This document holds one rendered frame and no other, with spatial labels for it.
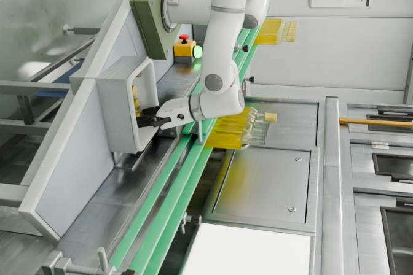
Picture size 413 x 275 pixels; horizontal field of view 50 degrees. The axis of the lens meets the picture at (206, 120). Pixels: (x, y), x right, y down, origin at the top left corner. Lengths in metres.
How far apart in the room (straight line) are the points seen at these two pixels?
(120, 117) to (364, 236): 0.77
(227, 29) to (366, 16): 6.37
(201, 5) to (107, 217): 0.69
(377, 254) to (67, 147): 0.87
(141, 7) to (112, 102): 0.32
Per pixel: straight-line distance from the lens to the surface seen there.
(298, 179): 1.51
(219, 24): 1.08
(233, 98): 1.13
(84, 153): 1.13
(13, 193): 1.09
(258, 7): 1.35
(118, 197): 1.16
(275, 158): 1.61
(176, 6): 1.42
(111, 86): 1.15
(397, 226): 1.46
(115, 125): 1.20
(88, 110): 1.13
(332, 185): 1.50
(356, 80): 7.72
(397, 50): 7.60
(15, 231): 1.51
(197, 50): 1.70
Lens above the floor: 1.30
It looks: 14 degrees down
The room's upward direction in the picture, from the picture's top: 94 degrees clockwise
